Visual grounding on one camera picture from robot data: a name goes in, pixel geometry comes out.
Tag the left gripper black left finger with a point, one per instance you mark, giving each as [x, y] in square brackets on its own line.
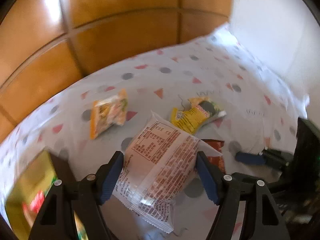
[94, 191]

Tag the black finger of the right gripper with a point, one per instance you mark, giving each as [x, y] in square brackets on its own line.
[249, 159]

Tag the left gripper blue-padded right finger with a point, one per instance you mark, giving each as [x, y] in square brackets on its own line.
[224, 191]

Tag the brown red snack packet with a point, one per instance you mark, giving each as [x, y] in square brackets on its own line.
[215, 156]

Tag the clear red-print biscuit bag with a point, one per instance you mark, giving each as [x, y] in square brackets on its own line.
[158, 164]

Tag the yellow seaweed snack packet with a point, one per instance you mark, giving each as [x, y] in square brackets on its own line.
[202, 111]

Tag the orange pumpkin seed snack bag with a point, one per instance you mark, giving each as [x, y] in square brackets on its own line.
[108, 112]

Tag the gold metal tin tray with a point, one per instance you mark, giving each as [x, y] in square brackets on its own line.
[33, 184]

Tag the patterned white tablecloth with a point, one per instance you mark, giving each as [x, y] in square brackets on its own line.
[262, 110]

